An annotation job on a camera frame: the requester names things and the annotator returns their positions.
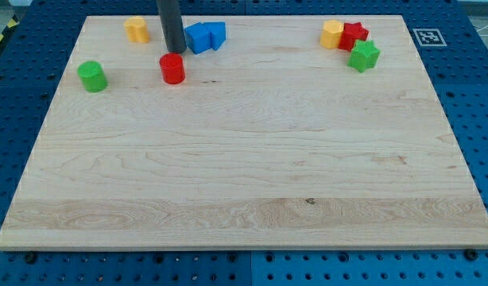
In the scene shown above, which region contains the blue cube block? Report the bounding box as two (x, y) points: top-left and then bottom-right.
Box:
(184, 22), (211, 54)

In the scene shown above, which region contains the wooden board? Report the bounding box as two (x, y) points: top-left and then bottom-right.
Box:
(0, 15), (488, 251)

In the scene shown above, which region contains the red cylinder block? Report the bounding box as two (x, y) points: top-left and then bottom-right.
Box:
(159, 52), (185, 84)

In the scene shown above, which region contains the yellow hexagon block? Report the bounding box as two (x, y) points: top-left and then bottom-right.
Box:
(320, 20), (344, 49)

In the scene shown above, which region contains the green star block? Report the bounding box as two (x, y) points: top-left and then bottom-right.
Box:
(347, 40), (381, 73)

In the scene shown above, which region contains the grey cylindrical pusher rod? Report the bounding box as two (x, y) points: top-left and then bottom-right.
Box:
(157, 0), (187, 54)

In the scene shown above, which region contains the red star block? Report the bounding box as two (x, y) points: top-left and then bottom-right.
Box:
(338, 22), (369, 52)

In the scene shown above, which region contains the yellow heart block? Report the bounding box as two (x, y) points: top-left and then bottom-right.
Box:
(123, 16), (150, 44)

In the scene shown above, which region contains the green cylinder block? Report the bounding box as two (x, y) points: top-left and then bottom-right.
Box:
(77, 60), (108, 93)

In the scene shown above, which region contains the white fiducial marker tag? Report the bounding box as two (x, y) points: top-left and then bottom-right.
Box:
(413, 28), (447, 47)

